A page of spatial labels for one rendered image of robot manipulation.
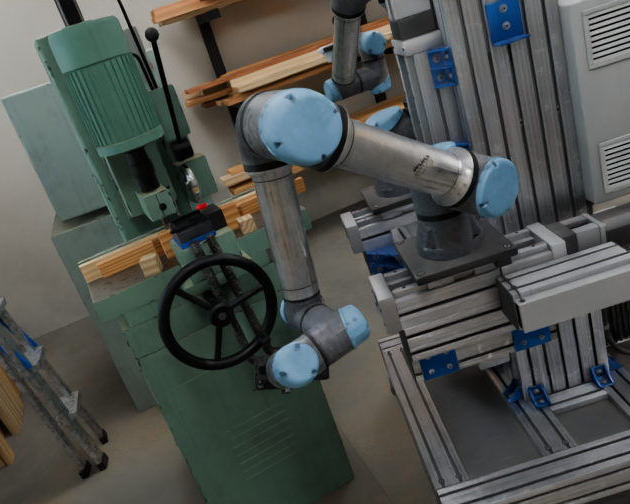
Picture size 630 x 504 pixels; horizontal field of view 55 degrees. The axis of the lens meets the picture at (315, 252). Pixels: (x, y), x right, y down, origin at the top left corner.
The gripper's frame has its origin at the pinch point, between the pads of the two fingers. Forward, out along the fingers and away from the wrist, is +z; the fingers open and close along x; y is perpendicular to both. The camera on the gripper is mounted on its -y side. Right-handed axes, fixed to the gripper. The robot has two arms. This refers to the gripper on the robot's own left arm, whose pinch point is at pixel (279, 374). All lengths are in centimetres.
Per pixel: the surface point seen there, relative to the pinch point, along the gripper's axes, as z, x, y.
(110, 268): 28, -31, 40
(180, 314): 22.1, -17.5, 21.9
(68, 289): 265, -71, 92
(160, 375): 28.9, -2.5, 27.1
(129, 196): 29, -52, 36
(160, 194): 18, -49, 27
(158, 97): 26, -81, 28
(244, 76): 170, -173, -13
